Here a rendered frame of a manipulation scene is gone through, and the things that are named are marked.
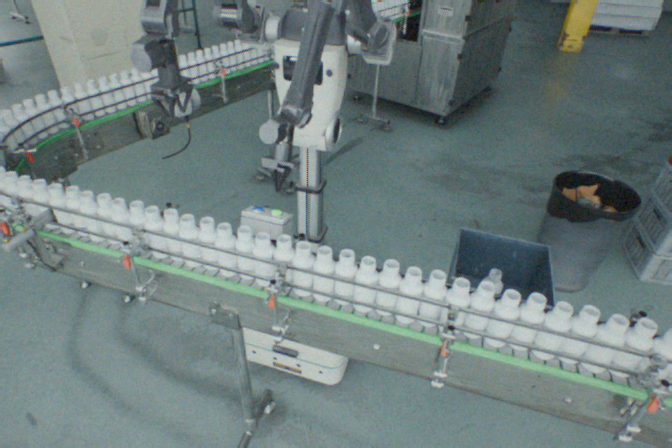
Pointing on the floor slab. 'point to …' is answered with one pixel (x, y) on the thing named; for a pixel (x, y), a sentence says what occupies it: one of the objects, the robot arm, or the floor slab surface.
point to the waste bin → (583, 226)
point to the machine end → (442, 56)
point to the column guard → (576, 25)
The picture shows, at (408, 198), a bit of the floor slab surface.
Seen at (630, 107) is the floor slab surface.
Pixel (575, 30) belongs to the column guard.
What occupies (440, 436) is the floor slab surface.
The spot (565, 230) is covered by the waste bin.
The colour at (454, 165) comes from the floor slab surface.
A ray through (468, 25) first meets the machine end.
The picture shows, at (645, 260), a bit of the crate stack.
